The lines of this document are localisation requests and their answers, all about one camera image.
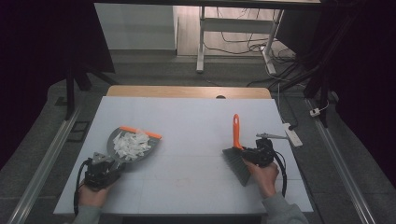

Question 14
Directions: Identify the white power strip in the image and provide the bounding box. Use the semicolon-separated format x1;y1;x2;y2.
281;122;304;148

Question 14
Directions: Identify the black metal stand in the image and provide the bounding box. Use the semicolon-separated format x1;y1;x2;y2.
55;59;120;121
273;12;360;129

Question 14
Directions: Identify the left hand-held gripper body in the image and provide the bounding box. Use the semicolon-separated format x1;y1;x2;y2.
83;151;123;191

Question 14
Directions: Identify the pile of white paper scraps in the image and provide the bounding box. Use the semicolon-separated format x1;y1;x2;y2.
112;130;152;161

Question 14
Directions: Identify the white desk frame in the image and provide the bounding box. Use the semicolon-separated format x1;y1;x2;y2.
195;6;285;76

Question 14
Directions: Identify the orange handled grey brush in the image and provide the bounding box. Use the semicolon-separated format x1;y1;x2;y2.
221;113;253;188

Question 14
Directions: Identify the grey dustpan with orange edge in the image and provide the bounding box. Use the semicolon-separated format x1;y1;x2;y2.
106;125;163;171

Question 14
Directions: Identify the aluminium floor rail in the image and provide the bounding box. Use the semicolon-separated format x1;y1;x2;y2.
305;98;378;224
7;105;82;224

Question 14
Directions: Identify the tangle of black floor cables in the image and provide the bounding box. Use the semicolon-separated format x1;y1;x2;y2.
204;8;297;64

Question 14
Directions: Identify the person's left hand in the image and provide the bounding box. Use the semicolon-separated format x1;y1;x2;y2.
78;181;110;208

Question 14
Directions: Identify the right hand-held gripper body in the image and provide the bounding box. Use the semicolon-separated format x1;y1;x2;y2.
248;133;290;168

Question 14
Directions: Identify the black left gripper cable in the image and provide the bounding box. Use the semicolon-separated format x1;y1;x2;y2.
73;158;93;217

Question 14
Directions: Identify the person's right hand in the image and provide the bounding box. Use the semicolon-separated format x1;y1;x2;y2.
243;158;280;199

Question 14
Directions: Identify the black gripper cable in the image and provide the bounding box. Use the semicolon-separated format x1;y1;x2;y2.
273;150;288;198
73;158;93;217

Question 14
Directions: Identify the wooden table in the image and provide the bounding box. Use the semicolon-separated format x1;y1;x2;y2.
106;85;273;100

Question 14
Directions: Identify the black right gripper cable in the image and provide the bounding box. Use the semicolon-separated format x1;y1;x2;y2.
273;150;288;198

